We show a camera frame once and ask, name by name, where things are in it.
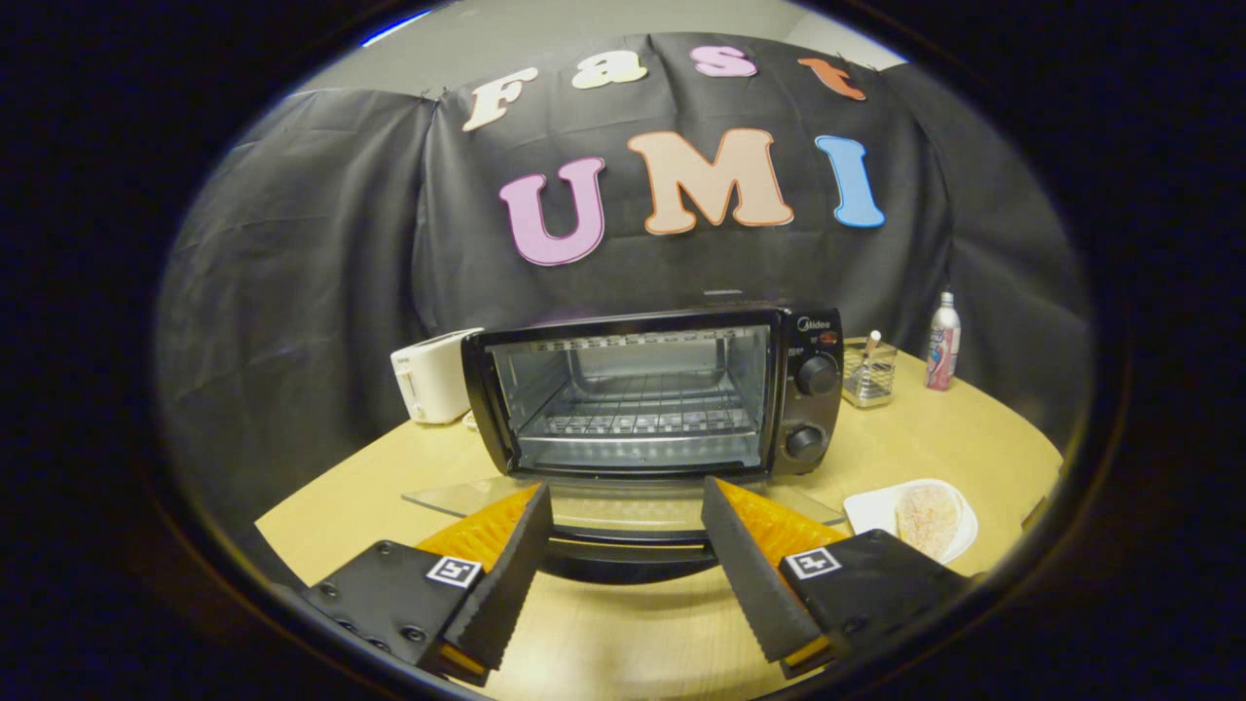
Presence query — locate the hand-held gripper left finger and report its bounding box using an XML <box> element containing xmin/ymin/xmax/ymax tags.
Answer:
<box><xmin>302</xmin><ymin>482</ymin><xmax>555</xmax><ymax>687</ymax></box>

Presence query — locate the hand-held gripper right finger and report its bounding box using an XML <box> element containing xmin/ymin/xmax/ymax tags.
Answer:
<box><xmin>701</xmin><ymin>475</ymin><xmax>974</xmax><ymax>681</ymax></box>

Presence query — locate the round sugared bread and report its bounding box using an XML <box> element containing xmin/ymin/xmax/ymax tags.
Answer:
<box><xmin>895</xmin><ymin>485</ymin><xmax>965</xmax><ymax>561</ymax></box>

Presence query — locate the black toaster oven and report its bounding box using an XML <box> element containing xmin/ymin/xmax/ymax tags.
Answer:
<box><xmin>402</xmin><ymin>305</ymin><xmax>848</xmax><ymax>586</ymax></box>

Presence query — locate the white pop-up toaster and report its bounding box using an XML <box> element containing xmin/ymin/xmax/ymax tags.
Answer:
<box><xmin>390</xmin><ymin>327</ymin><xmax>485</xmax><ymax>425</ymax></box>

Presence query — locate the white square plate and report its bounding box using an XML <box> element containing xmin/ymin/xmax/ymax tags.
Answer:
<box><xmin>842</xmin><ymin>477</ymin><xmax>979</xmax><ymax>566</ymax></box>

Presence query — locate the clear glass holder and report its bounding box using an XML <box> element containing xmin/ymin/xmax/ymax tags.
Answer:
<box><xmin>842</xmin><ymin>329</ymin><xmax>898</xmax><ymax>408</ymax></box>

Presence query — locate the white pink spray bottle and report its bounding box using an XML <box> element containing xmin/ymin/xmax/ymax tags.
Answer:
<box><xmin>925</xmin><ymin>289</ymin><xmax>962</xmax><ymax>392</ymax></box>

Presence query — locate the black backdrop cloth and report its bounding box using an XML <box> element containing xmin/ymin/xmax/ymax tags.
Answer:
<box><xmin>156</xmin><ymin>32</ymin><xmax>1096</xmax><ymax>546</ymax></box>

